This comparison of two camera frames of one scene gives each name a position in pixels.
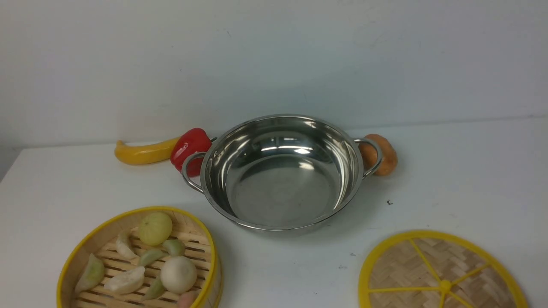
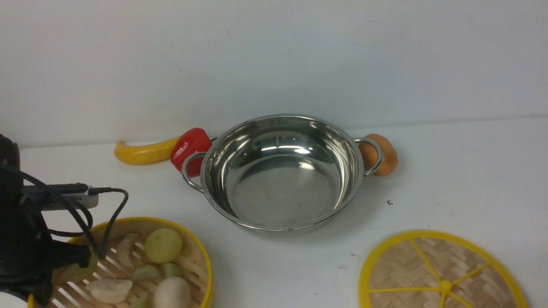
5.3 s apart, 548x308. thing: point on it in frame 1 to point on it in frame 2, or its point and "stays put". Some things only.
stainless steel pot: x=282 y=173 stays put
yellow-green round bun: x=155 y=229 to x=163 y=245
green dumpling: x=147 y=257 to x=145 y=271
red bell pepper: x=189 y=141 stays put
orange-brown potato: x=369 y=155 stays put
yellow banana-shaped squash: x=153 y=152 stays put
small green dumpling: x=174 y=247 to x=171 y=270
